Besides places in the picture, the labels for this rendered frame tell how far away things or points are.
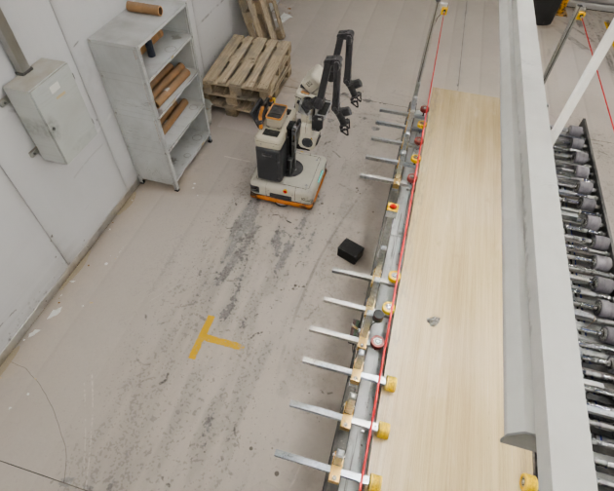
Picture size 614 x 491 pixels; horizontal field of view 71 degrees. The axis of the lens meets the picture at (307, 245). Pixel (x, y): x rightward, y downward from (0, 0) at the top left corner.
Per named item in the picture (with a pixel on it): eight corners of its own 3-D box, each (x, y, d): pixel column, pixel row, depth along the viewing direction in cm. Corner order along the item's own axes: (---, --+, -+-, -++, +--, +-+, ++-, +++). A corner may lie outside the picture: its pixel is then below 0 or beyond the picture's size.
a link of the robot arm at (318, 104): (326, 50, 321) (323, 56, 315) (344, 56, 320) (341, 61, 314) (315, 101, 356) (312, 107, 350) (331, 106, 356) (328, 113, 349)
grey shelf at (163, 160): (139, 183, 462) (86, 38, 342) (177, 133, 517) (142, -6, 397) (178, 192, 456) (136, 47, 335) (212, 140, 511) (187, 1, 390)
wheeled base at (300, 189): (249, 199, 447) (247, 180, 428) (269, 160, 486) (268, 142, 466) (312, 212, 437) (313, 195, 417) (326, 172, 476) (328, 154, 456)
